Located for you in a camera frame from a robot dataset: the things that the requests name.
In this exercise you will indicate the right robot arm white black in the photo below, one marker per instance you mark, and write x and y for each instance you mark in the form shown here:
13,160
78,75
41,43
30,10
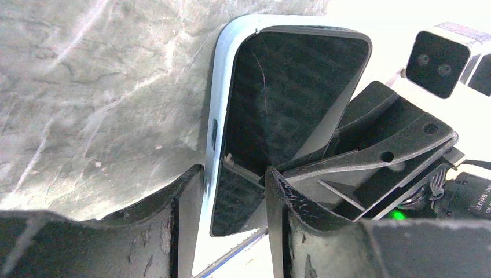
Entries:
465,196

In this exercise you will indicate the black phone face down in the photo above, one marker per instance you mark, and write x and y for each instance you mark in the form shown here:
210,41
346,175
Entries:
287,90

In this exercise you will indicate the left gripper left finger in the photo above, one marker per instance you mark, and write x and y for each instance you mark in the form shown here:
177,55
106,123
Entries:
155,237

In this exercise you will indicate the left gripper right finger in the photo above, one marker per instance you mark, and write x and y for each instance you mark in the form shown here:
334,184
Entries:
307,240

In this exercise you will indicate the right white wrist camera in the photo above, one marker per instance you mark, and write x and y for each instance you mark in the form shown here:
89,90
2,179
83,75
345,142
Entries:
449,53

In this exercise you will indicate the light blue phone case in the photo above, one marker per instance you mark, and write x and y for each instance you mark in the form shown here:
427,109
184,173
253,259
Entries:
209,248

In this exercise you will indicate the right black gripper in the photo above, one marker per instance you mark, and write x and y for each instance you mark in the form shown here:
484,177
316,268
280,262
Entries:
385,160

